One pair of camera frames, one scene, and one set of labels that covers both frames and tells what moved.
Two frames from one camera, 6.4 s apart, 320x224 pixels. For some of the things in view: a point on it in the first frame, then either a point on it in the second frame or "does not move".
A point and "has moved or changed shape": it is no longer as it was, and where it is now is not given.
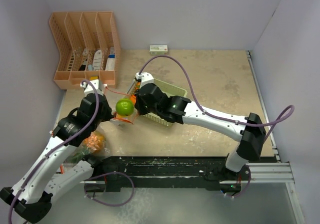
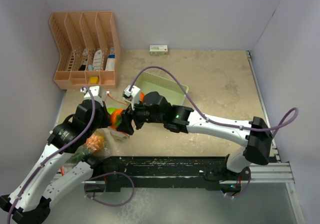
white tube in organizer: x=97 y=60 does not move
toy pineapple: x=93 y=144 does not move
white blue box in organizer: x=111 y=61 does not move
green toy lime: x=124 y=107 has moved or changed shape
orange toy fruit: x=137 y=85 -> x=116 y=118
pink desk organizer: x=88 y=46 does not move
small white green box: x=158 y=50 does not move
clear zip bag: x=124 y=105 -> x=117 y=134
